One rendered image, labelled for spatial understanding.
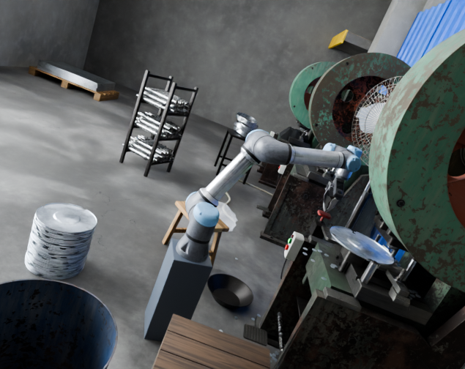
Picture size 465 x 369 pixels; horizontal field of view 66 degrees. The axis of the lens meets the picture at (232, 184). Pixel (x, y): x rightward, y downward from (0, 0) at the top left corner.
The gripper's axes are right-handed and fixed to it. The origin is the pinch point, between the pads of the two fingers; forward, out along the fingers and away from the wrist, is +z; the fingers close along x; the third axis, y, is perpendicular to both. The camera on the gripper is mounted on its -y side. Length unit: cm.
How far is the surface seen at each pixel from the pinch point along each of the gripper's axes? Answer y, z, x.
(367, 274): -52, 4, -9
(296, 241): -12.8, 16.9, 10.3
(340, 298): -59, 13, -1
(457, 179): -73, -44, -8
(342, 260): -35.8, 8.3, -5.0
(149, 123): 163, 29, 142
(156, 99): 163, 5, 143
